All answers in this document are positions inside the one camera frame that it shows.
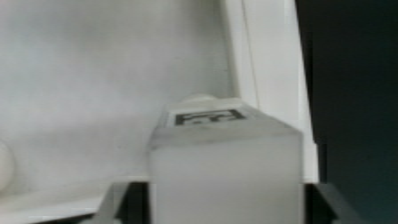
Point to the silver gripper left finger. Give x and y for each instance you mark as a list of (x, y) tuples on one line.
[(124, 205)]

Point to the white table leg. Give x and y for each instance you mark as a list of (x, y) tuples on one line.
[(224, 165)]

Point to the white square table top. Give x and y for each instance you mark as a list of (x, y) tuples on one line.
[(101, 59)]

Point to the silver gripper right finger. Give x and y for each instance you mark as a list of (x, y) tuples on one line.
[(327, 209)]

